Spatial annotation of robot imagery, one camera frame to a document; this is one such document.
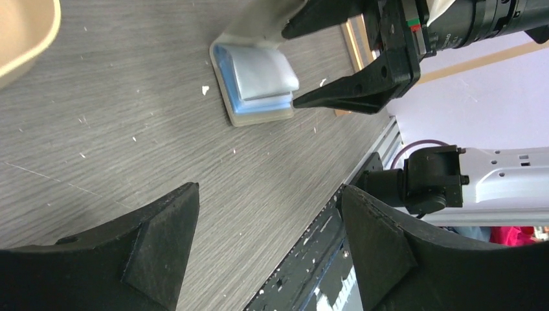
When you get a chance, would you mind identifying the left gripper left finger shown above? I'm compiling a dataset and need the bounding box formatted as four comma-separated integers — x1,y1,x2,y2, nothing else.
1,182,200,310

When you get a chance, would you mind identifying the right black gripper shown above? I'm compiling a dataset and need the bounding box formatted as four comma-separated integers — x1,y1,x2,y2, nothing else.
282,0,434,115

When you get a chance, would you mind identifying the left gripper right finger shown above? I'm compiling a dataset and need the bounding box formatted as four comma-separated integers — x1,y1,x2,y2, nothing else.
341,186,548,310

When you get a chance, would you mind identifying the beige card holder wallet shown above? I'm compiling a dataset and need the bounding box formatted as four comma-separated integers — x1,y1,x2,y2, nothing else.
209,1,306,127

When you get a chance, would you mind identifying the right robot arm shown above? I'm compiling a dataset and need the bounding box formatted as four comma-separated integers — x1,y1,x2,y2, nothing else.
282,1,548,218

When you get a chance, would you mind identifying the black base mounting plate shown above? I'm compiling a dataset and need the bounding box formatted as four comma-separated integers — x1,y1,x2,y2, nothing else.
244,152,385,311

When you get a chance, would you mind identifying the gold oval tray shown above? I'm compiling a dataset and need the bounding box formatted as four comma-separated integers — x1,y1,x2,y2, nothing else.
1,0,62,88

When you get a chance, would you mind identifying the wooden frame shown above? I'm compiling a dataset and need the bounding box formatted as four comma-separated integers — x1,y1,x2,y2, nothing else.
334,17,549,117

